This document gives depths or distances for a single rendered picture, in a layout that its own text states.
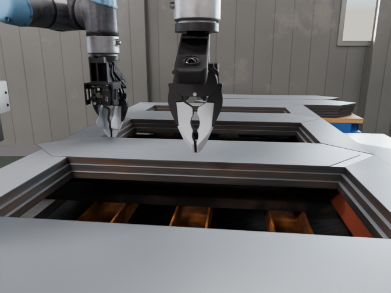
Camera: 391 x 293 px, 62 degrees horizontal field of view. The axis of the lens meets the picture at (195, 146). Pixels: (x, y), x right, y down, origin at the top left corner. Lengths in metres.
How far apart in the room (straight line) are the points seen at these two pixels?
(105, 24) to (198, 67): 0.41
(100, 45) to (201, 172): 0.38
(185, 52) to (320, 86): 3.43
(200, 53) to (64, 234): 0.30
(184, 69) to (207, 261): 0.25
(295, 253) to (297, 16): 3.49
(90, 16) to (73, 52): 2.93
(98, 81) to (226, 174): 0.37
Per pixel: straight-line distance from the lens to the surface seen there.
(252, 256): 0.37
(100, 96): 0.83
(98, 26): 0.82
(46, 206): 0.96
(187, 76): 0.46
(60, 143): 0.86
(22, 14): 0.79
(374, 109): 4.09
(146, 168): 0.68
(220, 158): 0.68
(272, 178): 0.67
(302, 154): 0.74
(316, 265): 0.37
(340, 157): 0.75
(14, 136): 4.12
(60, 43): 3.80
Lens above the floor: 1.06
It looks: 15 degrees down
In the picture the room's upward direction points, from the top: straight up
